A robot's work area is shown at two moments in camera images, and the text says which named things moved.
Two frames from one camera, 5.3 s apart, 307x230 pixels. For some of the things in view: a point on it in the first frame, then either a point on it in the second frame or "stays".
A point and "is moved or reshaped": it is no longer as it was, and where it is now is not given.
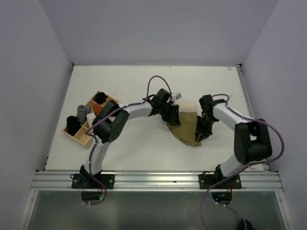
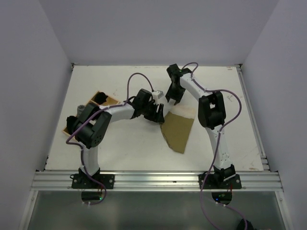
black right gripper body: x=204 y=124 → x=175 y=91
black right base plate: x=206 y=181 stays
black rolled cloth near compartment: x=73 y=124 stays
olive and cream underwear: x=186 y=132 is moved or reshaped
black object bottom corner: x=242 y=225 stays
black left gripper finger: x=175 y=118 → x=160 y=116
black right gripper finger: x=197 y=137 → x=167 y=97
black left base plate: x=80 y=181 stays
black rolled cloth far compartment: x=100 y=97 stays
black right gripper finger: x=202 y=136 → x=177 y=100
